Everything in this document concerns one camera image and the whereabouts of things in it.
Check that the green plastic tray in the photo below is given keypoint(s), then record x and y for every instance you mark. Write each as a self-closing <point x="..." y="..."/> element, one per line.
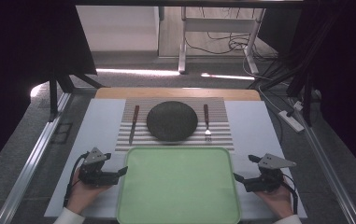
<point x="178" y="186"/>

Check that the white desk frame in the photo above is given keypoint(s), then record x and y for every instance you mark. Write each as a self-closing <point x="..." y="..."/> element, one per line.
<point x="217" y="25"/>

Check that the white plug adapter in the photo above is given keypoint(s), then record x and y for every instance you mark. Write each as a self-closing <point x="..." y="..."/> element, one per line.
<point x="298" y="105"/>

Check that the black metal stand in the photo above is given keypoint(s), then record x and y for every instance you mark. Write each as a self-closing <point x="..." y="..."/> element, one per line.
<point x="53" y="96"/>

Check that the striped placemat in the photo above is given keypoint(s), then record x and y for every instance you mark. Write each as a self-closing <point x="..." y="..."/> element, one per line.
<point x="220" y="137"/>

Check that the person's left hand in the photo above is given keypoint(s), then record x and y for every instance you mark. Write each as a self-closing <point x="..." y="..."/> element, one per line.
<point x="83" y="194"/>

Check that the person's right hand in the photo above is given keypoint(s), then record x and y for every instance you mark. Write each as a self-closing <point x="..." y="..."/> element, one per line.
<point x="275" y="200"/>

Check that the dark round plate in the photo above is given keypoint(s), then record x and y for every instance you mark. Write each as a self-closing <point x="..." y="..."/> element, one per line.
<point x="172" y="120"/>

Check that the dark curtain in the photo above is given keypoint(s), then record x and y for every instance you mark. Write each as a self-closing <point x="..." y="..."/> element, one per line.
<point x="26" y="62"/>
<point x="340" y="77"/>

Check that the white cabinet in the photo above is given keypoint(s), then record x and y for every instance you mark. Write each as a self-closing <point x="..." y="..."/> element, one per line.
<point x="116" y="28"/>

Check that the white power strip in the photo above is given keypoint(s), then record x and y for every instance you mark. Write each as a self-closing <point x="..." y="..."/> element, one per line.
<point x="291" y="120"/>

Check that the aluminium rail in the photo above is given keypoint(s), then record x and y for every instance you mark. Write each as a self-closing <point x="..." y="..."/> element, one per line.
<point x="328" y="168"/>
<point x="32" y="158"/>

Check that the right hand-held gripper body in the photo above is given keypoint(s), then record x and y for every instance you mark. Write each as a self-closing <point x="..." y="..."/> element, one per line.
<point x="267" y="180"/>

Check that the white table cover sheet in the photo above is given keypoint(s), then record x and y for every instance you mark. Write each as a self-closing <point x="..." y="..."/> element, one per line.
<point x="104" y="124"/>

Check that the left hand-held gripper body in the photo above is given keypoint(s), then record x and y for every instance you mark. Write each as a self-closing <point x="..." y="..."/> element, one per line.
<point x="99" y="178"/>

